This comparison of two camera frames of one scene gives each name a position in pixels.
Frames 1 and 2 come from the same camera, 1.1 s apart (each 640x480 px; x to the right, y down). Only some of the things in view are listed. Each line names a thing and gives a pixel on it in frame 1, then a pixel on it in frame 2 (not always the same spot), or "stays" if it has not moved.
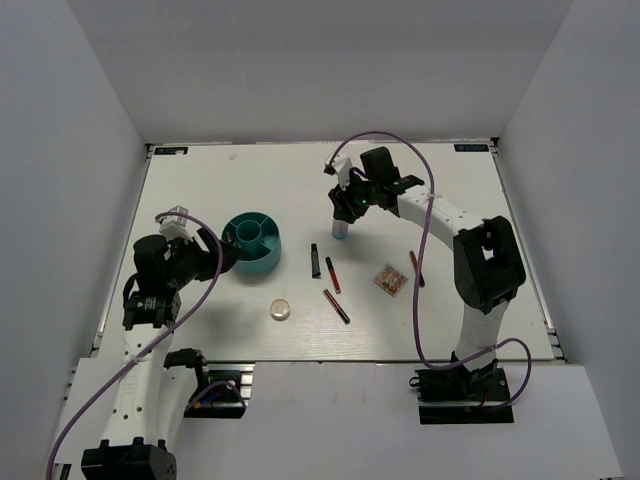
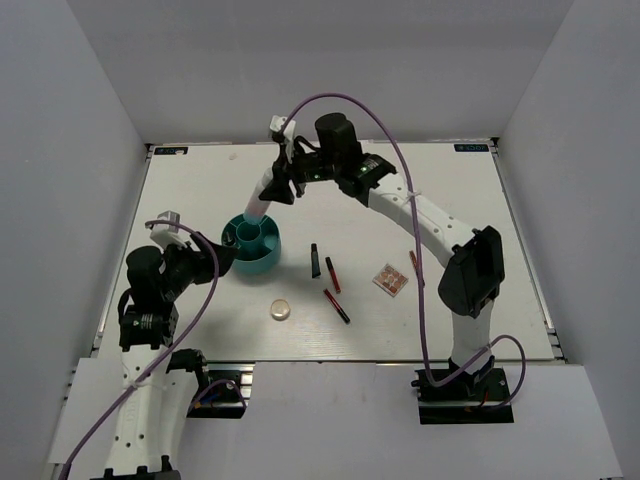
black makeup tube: (315, 268) stays
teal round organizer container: (259, 237) stays
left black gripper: (210, 260) stays
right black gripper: (342, 204) -> (278, 189)
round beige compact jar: (280, 309) stays
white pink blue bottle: (339, 229) -> (257, 208)
